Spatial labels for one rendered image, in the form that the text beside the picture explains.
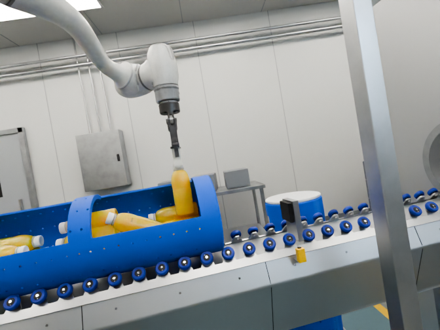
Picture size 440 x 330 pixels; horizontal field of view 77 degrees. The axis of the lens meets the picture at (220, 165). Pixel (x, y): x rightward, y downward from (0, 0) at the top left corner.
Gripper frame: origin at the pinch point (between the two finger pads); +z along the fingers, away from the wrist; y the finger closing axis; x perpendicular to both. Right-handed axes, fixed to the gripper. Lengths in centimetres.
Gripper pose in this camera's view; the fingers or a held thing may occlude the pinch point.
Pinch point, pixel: (177, 158)
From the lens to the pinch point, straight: 103.7
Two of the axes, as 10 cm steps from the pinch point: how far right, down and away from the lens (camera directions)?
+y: -1.6, 0.1, 9.9
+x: -9.7, 1.5, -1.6
